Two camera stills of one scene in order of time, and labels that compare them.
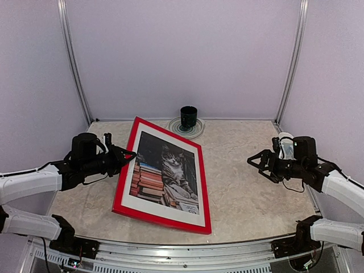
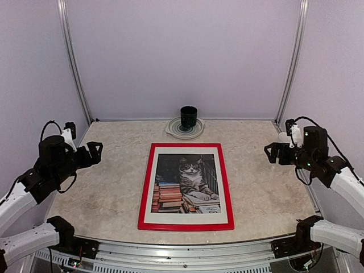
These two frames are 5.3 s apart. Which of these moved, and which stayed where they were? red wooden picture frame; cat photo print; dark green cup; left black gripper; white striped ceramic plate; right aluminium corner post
Moved: cat photo print; left black gripper; red wooden picture frame
Stayed: right aluminium corner post; white striped ceramic plate; dark green cup
